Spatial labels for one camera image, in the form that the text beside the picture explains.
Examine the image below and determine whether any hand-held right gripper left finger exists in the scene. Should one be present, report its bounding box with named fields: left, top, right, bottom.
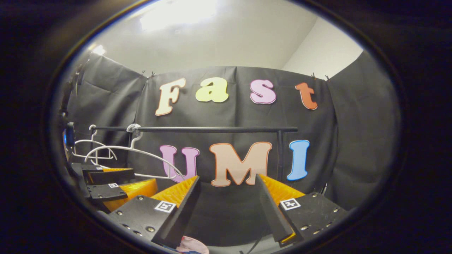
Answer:
left=106, top=175, right=201, bottom=249

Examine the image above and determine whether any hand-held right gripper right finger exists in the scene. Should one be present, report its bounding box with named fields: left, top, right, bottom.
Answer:
left=255, top=174, right=349, bottom=247

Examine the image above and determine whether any plain white hanger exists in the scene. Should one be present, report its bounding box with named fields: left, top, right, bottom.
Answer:
left=73, top=124, right=118, bottom=161

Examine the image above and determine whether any white hanger with taped hook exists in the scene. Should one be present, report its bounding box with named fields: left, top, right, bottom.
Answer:
left=84, top=123, right=185, bottom=180

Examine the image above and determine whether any black clothes rack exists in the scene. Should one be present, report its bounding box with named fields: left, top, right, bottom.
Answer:
left=90, top=125, right=299, bottom=182

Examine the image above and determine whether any pink cloth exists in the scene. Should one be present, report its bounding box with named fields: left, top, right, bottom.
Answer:
left=177, top=236, right=209, bottom=254

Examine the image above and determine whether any black backdrop cloth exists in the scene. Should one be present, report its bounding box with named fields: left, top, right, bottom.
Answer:
left=62, top=51, right=401, bottom=247

